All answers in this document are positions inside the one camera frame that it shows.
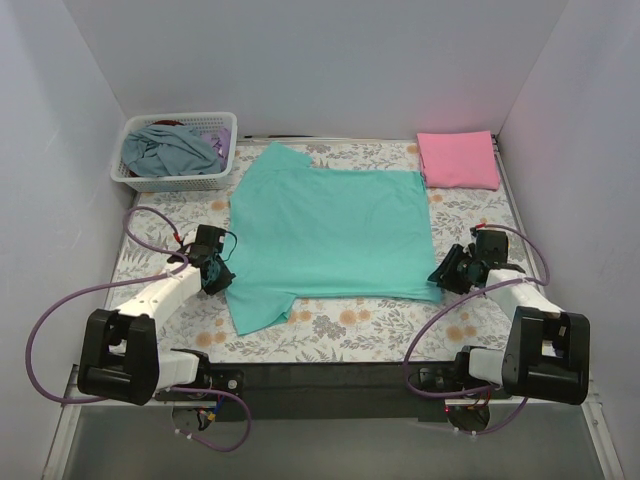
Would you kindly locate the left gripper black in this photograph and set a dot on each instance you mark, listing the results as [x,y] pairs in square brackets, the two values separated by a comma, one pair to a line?
[218,276]

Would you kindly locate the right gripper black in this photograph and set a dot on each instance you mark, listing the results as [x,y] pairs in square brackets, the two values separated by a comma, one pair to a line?
[454,272]

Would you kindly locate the teal t-shirt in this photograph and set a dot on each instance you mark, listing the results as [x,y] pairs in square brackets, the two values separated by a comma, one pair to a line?
[308,232]

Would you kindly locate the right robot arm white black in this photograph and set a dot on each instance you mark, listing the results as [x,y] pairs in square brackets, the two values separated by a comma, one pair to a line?
[547,353]

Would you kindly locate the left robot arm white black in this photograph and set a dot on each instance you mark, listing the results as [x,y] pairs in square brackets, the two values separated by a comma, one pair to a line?
[120,358]

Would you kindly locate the floral patterned table mat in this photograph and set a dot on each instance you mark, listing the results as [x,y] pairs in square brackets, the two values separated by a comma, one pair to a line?
[317,330]

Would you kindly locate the folded pink t-shirt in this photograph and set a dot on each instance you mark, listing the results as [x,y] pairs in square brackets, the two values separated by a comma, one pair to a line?
[461,160]

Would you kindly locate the white plastic laundry basket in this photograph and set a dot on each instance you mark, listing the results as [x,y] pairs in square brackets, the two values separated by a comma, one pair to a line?
[204,122]

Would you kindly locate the grey-blue t-shirt in basket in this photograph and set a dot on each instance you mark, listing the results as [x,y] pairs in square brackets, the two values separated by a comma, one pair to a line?
[154,152]

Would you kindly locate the lilac t-shirt in basket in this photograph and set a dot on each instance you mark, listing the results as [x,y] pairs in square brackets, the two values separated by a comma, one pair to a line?
[221,144]

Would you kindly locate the dark red garment in basket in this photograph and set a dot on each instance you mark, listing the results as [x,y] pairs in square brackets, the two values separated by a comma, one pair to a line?
[167,123]

